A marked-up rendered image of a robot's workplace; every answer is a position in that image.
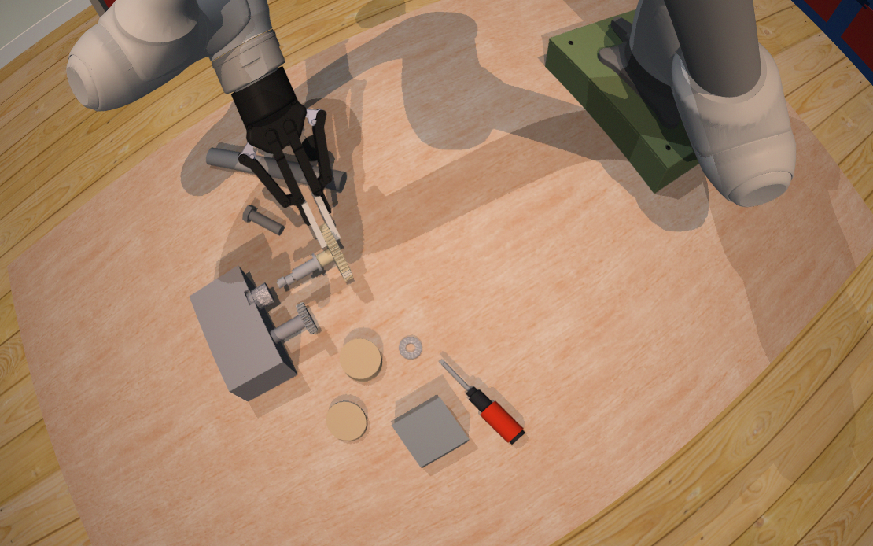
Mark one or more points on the dark grey hex bolt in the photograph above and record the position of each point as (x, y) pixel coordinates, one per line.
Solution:
(250, 214)

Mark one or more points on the tan round disc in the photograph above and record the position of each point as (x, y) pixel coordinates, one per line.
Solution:
(361, 360)
(346, 421)

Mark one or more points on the black short cylinder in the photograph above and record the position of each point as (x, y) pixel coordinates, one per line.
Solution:
(309, 147)

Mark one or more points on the red-handled screwdriver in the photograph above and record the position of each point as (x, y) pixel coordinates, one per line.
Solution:
(507, 427)

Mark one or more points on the grey flat washer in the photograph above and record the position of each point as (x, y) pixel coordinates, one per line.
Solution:
(415, 353)

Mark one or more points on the tan gear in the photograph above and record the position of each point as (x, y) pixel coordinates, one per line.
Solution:
(320, 260)

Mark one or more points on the grey metal cylinder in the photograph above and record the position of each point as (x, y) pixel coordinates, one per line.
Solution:
(229, 159)

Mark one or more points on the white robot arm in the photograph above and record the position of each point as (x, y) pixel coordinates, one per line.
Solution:
(728, 88)

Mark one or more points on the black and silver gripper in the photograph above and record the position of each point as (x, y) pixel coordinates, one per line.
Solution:
(273, 132)

